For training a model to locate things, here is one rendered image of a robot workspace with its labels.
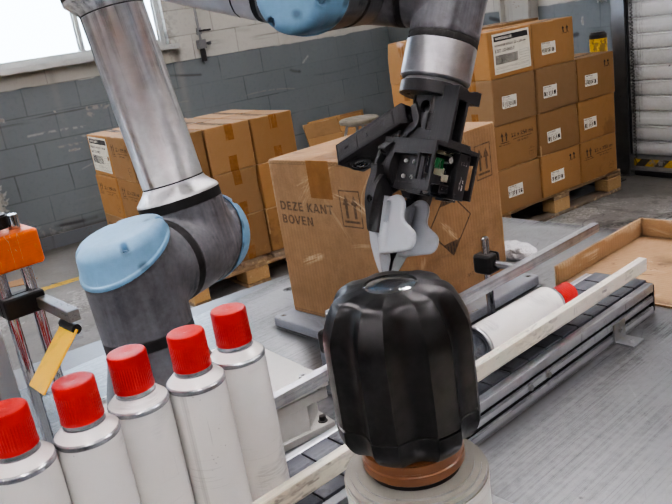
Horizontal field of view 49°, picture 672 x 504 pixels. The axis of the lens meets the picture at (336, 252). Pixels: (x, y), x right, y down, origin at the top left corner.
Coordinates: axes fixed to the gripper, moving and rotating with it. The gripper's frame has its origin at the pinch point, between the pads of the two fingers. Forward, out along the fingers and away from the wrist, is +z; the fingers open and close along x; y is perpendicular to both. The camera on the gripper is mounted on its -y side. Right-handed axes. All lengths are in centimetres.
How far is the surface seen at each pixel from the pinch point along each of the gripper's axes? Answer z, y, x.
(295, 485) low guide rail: 20.9, 6.5, -12.7
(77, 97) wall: -53, -507, 166
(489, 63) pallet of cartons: -98, -198, 256
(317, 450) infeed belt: 20.9, -0.7, -3.8
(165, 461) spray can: 18.4, 4.0, -25.6
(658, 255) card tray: -8, -4, 73
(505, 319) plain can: 4.3, 2.6, 21.0
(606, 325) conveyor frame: 3.4, 6.4, 39.7
